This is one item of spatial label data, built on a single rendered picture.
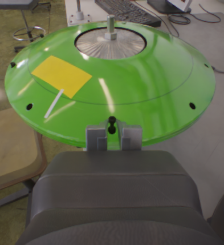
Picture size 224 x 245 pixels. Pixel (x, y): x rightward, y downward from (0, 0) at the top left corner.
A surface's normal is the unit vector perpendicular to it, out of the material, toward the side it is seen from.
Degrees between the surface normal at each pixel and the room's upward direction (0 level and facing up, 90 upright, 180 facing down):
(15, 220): 0
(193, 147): 0
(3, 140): 0
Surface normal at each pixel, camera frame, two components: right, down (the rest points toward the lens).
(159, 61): 0.15, -0.54
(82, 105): -0.09, -0.31
